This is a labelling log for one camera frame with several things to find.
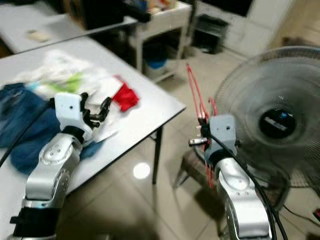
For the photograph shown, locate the white t-shirt green blue print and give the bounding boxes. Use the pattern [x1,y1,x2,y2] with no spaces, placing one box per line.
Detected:
[14,49,123,108]

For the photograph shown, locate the red clothes hanger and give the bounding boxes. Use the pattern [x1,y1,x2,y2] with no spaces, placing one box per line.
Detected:
[186,62,220,190]

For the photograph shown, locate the small red cloth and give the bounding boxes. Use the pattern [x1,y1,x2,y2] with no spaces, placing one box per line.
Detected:
[112,75,140,113]

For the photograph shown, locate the brown woven stool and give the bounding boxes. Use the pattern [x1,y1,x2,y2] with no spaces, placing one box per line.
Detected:
[172,147,226,236]

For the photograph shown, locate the white table black legs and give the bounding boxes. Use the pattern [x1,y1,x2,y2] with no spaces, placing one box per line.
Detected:
[0,37,187,240]

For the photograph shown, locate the blue jeans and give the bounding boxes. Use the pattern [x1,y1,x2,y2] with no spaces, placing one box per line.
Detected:
[0,82,106,176]

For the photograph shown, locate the blue bucket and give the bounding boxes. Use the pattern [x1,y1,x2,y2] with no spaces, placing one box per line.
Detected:
[142,42,168,71]

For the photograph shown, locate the grey standing fan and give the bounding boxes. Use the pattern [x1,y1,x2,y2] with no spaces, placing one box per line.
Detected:
[214,46,320,211]

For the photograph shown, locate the small beige item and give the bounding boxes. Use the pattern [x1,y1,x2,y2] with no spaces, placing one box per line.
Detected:
[26,29,52,44]

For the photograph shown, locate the black box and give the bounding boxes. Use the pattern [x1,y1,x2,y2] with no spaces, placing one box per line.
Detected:
[65,0,153,31]

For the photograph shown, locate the grey long table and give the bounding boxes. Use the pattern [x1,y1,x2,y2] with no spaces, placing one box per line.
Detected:
[0,0,138,55]

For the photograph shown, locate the white low cabinet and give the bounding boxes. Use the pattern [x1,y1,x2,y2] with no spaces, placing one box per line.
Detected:
[190,0,288,58]

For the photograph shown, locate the white side table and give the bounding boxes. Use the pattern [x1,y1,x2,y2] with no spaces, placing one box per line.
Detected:
[127,0,193,83]

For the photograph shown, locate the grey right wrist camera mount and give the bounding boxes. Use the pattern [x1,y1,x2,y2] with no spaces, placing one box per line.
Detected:
[206,113,239,157]

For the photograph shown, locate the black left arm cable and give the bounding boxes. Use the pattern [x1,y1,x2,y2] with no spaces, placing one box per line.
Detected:
[0,100,56,167]

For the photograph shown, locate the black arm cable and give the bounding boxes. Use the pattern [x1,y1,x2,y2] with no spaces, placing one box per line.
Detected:
[0,100,56,167]
[210,132,290,240]

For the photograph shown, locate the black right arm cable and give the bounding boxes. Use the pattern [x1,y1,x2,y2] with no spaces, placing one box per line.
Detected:
[210,132,290,240]

